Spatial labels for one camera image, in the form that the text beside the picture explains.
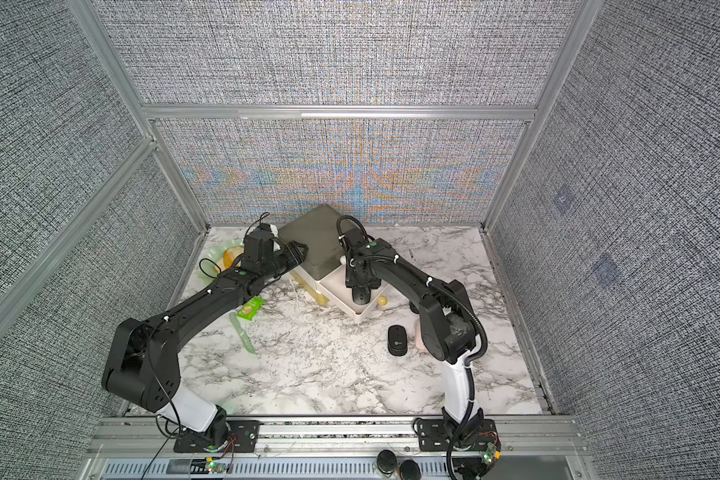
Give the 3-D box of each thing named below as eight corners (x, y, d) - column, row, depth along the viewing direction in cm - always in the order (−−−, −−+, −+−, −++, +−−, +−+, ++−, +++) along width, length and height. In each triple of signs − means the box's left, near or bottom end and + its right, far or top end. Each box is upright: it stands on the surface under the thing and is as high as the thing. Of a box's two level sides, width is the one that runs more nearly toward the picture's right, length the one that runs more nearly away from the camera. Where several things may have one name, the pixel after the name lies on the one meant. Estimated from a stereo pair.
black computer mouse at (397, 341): (388, 356, 89) (389, 352, 86) (386, 329, 94) (387, 324, 92) (407, 356, 89) (409, 352, 86) (405, 329, 94) (406, 324, 92)
